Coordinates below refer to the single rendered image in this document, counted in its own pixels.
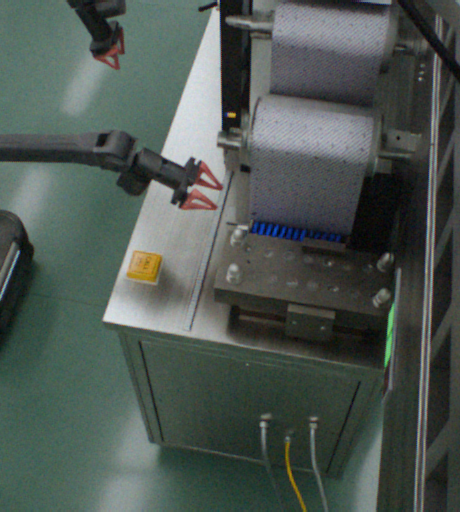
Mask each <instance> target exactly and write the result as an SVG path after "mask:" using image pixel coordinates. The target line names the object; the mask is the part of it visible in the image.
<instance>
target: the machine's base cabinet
mask: <svg viewBox="0 0 460 512"><path fill-rule="evenodd" d="M117 332H118V337H119V340H120V344H121V348H122V352H123V355H125V358H126V363H127V366H128V370H129V374H130V378H131V381H132V385H133V389H134V393H135V396H136V401H138V404H139V408H140V411H141V416H142V419H143V422H144V426H145V430H146V434H147V437H148V441H150V443H151V444H154V443H155V444H157V445H163V446H168V447H173V448H179V449H184V450H190V451H195V452H200V453H206V454H211V456H217V457H222V458H227V459H234V460H239V461H245V462H250V463H255V464H261V465H265V464H264V461H263V457H262V450H261V429H260V428H259V425H260V422H262V421H264V422H268V423H269V430H267V436H266V440H267V452H268V458H269V462H271V465H272V467H277V468H282V469H287V464H286V444H285V443H284V439H285V437H290V438H291V444H290V445H289V464H290V469H291V470H293V472H299V473H304V474H309V475H315V472H314V467H313V462H312V453H310V444H311V430H309V429H308V425H309V423H316V424H317V425H318V426H317V431H315V455H316V463H317V468H318V473H319V476H320V477H326V478H331V479H336V480H342V478H343V475H344V472H345V470H346V467H347V465H348V463H349V460H350V457H351V455H353V452H354V450H355V448H356V446H357V442H358V440H359V438H360V435H361V433H362V431H363V427H364V425H366V423H367V420H368V418H369V415H370V412H371V410H372V408H373V405H374V403H375V400H376V398H377V395H379V393H380V391H381V387H382V385H383V381H384V379H380V378H373V377H368V376H361V375H356V374H350V372H344V371H338V370H332V369H326V368H320V367H314V366H309V365H302V364H297V363H290V362H285V361H278V360H272V359H266V357H260V356H254V355H248V354H242V353H236V352H231V351H224V350H219V349H212V348H207V347H200V346H195V344H188V343H183V342H176V341H171V340H164V339H159V338H153V337H146V336H141V335H134V334H129V333H124V332H122V331H117Z"/></svg>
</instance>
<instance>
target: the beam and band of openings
mask: <svg viewBox="0 0 460 512"><path fill-rule="evenodd" d="M438 37H439V39H440V40H441V42H443V44H444V45H445V46H446V48H447V49H448V50H449V52H450V53H451V54H452V57H453V58H454V59H455V61H457V62H458V63H459V65H460V34H459V33H458V32H456V31H455V30H454V29H453V28H452V27H451V26H450V24H449V23H448V22H447V21H446V20H445V19H444V18H442V17H441V16H440V15H439V21H438ZM418 512H460V83H459V82H458V80H457V79H456V78H454V77H453V75H452V74H451V73H450V71H449V69H448V68H447V66H446V65H445V64H444V63H443V61H442V60H440V59H439V57H438V55H437V73H436V98H435V123H434V149H433V175H432V201H431V226H430V251H429V277H428V303H427V329H426V355H425V380H424V406H423V424H422V431H421V457H420V483H419V509H418Z"/></svg>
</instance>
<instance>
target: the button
mask: <svg viewBox="0 0 460 512"><path fill-rule="evenodd" d="M161 261H162V257H161V253H155V252H148V251H142V250H134V251H133V255H132V258H131V260H130V263H129V266H128V270H127V276H128V277H129V278H135V279H142V281H148V282H156V278H157V275H158V271H159V268H160V264H161Z"/></svg>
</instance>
